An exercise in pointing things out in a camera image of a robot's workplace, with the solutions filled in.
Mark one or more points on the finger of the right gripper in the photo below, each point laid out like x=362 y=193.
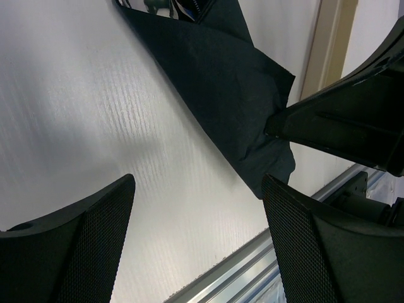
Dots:
x=358 y=118

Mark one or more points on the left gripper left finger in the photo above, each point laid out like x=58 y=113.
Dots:
x=69 y=255

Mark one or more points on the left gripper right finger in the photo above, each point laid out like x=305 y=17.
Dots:
x=345 y=249

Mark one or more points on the black paper napkin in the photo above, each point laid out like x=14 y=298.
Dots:
x=230 y=87

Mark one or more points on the silver knife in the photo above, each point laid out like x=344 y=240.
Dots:
x=188 y=10

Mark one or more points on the wooden handled spoon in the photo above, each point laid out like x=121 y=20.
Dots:
x=154 y=7

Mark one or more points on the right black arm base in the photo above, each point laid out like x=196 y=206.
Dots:
x=363 y=195

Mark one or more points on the aluminium rail frame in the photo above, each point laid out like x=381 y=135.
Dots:
x=251 y=273

